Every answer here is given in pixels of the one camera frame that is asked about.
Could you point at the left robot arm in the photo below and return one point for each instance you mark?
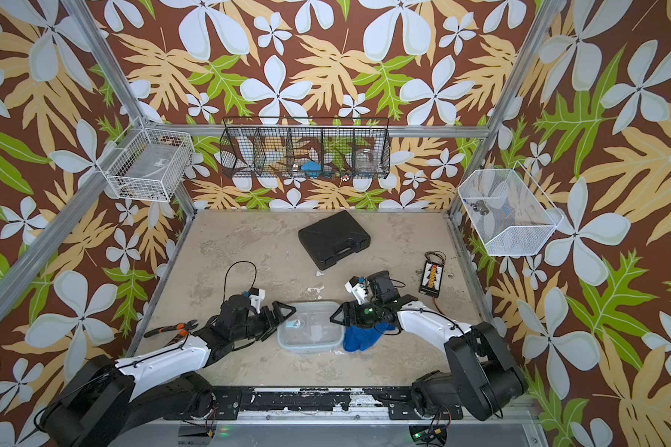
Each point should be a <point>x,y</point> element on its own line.
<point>107,398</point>

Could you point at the white wire basket left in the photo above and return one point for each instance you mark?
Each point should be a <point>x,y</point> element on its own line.
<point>148,162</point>

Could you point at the black yellow charger box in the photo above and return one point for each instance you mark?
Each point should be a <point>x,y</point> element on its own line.
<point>430,282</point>

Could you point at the black plastic tool case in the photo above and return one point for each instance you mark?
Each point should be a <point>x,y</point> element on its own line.
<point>333,238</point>

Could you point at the blue microfiber cloth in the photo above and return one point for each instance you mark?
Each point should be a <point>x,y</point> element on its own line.
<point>358,339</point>

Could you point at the orange handled pliers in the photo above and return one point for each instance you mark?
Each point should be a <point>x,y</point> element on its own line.
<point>181,331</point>

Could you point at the white mesh basket right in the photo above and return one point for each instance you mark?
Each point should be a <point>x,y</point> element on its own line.
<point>522,216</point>

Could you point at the black wire wall basket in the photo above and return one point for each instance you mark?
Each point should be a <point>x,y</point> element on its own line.
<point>346,147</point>

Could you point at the teal-rimmed lunch box lid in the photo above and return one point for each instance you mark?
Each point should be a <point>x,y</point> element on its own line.
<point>310,318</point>

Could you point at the clear lunch box container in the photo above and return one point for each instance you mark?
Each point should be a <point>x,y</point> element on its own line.
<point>310,335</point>

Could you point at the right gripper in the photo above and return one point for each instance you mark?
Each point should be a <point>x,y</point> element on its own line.
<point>356,319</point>

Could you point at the blue item in basket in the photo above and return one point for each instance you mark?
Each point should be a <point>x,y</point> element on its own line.
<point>312,169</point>

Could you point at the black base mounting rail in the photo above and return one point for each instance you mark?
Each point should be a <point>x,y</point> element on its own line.
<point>399,403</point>

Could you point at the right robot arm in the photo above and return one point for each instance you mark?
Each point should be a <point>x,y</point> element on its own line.
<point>483,376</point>

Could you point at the dark item in mesh basket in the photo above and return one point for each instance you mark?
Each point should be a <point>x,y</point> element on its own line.
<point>480,207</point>

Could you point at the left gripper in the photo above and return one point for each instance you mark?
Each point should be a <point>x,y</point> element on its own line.
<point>278,314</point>

